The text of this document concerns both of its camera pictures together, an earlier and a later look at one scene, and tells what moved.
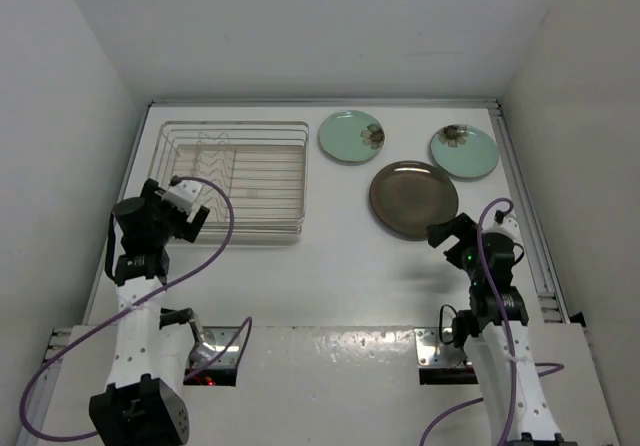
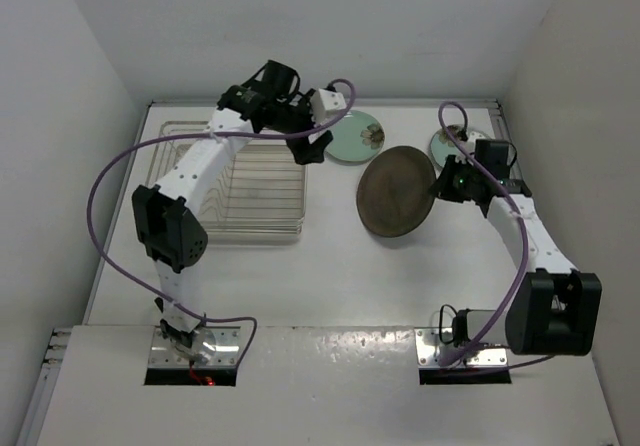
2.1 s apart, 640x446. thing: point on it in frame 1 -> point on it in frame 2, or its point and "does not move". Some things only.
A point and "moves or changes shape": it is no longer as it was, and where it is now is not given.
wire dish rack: x=252 y=174 does not move
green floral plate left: x=352 y=136 does not move
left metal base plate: x=214 y=340 does not move
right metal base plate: x=431 y=352 does not move
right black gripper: x=437 y=233 -> x=441 y=188
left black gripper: x=153 y=197 -> x=305 y=151
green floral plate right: x=464 y=150 does not move
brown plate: x=407 y=198 moves or changes shape
